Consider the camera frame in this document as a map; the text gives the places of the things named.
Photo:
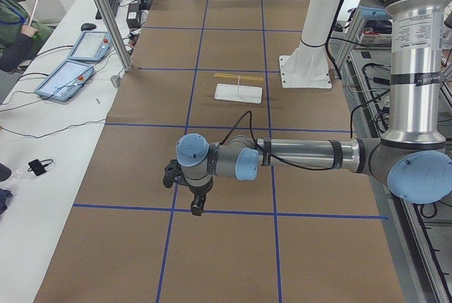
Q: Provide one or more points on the teach pendant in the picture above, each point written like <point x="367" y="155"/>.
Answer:
<point x="91" y="46"/>
<point x="65" y="81"/>

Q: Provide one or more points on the white camera mast pillar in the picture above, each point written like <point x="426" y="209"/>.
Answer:
<point x="307" y="66"/>

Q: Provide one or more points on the wooden rack bar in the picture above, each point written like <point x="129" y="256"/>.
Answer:
<point x="238" y="77"/>

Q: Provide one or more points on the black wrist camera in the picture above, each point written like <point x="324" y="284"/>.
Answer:
<point x="172" y="173"/>

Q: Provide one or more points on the upper teach pendant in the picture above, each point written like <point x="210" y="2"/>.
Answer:
<point x="91" y="46"/>

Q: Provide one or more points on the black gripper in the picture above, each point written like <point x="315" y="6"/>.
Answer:
<point x="198" y="189"/>

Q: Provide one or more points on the small black dongle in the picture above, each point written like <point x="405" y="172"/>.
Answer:
<point x="36" y="167"/>

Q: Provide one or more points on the black computer mouse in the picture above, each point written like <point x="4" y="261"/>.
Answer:
<point x="88" y="26"/>

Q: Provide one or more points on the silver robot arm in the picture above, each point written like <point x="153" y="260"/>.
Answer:
<point x="409" y="158"/>

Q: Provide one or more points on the person in green jacket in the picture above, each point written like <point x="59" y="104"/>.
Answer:
<point x="21" y="36"/>

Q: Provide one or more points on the black power adapter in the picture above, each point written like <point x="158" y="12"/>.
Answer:
<point x="133" y="18"/>

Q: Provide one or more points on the white towel rack base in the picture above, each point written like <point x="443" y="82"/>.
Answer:
<point x="238" y="93"/>

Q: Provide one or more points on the aluminium frame post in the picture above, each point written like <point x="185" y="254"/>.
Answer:
<point x="112" y="28"/>

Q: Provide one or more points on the lower teach pendant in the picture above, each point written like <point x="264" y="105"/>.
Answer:
<point x="65" y="81"/>

